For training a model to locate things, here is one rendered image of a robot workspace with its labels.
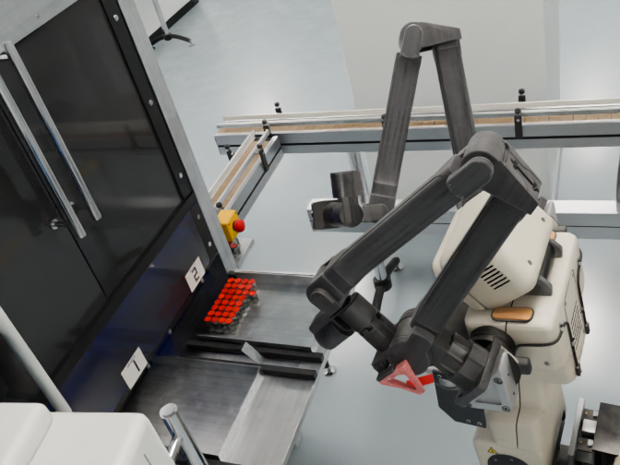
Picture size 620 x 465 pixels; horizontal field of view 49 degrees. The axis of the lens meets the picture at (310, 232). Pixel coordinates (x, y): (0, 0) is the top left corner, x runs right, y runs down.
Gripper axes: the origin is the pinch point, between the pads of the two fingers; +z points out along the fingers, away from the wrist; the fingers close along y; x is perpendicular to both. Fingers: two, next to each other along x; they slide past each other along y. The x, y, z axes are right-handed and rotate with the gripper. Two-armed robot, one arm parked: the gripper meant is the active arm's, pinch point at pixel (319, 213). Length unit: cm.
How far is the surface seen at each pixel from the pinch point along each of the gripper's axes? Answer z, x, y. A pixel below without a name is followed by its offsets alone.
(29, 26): -13, -43, 63
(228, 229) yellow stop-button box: 43.4, 3.9, 13.3
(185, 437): -66, 26, 48
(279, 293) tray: 28.7, 23.2, 3.6
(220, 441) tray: -3, 51, 31
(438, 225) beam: 77, 13, -79
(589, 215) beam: 36, 12, -117
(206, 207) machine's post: 34.7, -3.5, 21.2
